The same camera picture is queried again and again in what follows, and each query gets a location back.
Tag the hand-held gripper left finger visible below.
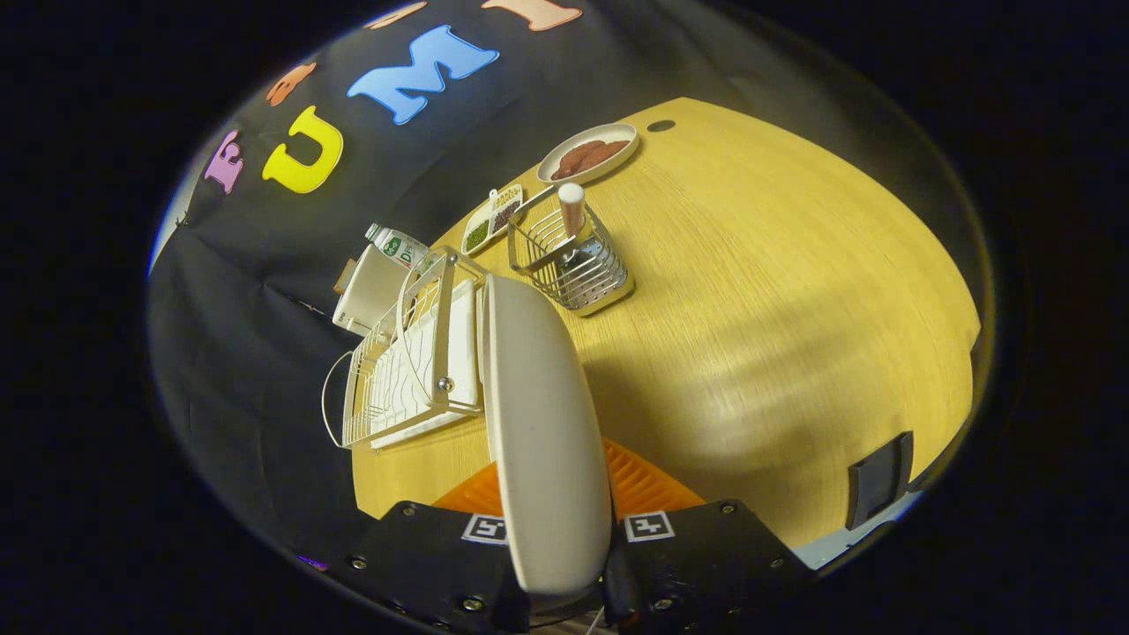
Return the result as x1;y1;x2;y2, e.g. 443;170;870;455
348;459;530;635

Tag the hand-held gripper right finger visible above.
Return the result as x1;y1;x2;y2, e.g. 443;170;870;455
602;437;817;635

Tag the cream plate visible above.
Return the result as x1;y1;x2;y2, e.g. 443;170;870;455
481;273;614;601

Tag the white wire dish rack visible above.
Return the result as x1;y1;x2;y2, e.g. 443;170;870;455
322;245;490;452

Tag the metal wire basket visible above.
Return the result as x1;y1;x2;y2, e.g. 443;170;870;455
507;185;636;317

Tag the spoon with cream handle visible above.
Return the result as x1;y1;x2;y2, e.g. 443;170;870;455
556;182;587;265

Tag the white compartment dish with beans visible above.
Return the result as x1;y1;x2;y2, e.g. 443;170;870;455
460;183;526;257

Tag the white plate with patties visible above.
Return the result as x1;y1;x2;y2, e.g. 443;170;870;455
536;122;640;186

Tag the black rectangular object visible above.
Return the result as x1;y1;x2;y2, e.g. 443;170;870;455
847;430;916;532

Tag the white toaster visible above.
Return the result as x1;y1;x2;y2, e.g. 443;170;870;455
333;244;415;336

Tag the white green-label drink bottle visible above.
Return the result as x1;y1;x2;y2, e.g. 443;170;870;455
365;222;433;270

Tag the black backdrop cloth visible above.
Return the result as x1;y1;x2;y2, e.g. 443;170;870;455
146;0;883;565

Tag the brown meat patty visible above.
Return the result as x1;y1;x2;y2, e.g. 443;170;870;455
578;139;631;171
554;141;608;179

